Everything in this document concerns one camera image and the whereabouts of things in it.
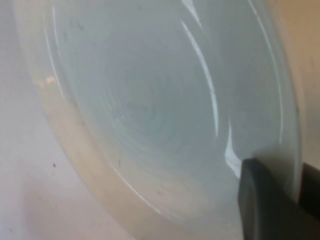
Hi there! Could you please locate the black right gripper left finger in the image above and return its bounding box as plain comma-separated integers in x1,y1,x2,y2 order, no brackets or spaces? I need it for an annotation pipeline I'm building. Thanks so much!
236,157,320,240

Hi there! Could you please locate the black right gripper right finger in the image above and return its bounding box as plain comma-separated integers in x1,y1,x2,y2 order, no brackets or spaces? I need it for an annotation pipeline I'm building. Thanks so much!
299,161,320,216

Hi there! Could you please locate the white round plate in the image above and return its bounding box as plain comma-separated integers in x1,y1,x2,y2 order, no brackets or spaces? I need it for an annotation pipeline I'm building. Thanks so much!
12,0,302,240

